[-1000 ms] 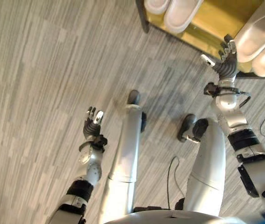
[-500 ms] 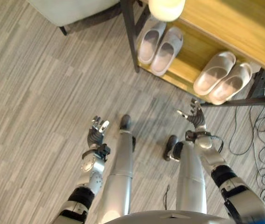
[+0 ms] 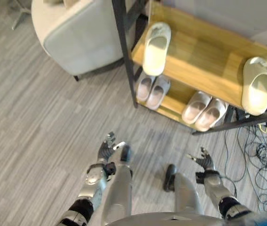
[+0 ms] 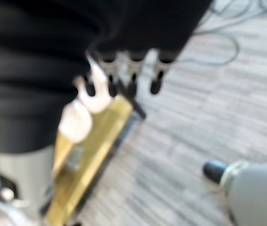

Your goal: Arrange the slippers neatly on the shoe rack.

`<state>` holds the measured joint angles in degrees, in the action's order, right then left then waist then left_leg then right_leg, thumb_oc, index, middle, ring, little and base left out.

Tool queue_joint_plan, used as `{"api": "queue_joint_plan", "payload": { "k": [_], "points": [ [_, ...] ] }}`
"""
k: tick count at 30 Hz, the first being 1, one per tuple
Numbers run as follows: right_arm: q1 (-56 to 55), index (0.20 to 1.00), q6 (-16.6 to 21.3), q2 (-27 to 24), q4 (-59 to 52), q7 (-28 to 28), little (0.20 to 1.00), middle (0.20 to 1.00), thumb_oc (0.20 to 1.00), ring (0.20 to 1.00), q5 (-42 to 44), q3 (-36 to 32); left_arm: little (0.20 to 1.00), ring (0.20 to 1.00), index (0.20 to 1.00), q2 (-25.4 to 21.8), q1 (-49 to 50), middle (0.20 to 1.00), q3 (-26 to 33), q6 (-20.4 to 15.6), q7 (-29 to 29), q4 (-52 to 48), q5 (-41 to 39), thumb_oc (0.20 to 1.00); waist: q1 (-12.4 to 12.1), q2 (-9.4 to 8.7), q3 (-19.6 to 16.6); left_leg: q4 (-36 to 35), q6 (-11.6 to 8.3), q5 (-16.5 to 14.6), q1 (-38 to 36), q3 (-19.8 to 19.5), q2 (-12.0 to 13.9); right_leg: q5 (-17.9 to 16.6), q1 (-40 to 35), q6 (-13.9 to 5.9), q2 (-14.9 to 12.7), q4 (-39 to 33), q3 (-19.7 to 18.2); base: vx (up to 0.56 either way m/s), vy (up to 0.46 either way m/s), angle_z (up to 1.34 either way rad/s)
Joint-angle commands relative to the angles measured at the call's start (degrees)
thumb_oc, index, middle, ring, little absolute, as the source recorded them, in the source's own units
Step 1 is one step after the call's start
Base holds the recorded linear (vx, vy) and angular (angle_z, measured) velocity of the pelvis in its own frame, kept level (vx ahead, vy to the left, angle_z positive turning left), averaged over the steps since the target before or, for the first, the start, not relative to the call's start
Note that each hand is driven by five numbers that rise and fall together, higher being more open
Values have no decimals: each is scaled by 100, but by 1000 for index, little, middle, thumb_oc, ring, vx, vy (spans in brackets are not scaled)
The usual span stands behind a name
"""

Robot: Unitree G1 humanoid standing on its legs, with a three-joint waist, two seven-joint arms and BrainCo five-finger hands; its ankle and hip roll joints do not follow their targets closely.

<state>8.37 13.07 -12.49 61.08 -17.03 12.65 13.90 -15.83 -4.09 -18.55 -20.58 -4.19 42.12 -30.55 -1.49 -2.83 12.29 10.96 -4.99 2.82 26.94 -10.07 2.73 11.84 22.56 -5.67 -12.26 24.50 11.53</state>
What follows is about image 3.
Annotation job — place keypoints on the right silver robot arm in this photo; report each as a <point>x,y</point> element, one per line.
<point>220,193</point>

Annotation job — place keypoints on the cream slipper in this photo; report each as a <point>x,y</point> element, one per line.
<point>155,49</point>
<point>256,87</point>

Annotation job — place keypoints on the beige slipper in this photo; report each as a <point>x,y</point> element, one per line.
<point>211,115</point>
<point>195,107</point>

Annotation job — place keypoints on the metal stand leg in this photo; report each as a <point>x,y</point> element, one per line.
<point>20,14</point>

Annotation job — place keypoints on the grey slipper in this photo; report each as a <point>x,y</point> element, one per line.
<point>144,88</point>
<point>158,94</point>

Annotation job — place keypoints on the right silver robot leg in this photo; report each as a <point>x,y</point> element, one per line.
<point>182,190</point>

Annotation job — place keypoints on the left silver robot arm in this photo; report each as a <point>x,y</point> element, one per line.
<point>88,188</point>

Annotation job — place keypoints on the wooden shoe rack black frame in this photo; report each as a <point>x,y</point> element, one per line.
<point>206,61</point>

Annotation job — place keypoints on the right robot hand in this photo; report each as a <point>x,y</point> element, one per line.
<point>206,161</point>

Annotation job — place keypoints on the light grey armchair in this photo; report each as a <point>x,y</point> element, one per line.
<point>77,35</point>

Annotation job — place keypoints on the silver robot torso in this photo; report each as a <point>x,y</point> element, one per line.
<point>168,219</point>

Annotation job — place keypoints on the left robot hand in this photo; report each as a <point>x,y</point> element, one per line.
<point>105,150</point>

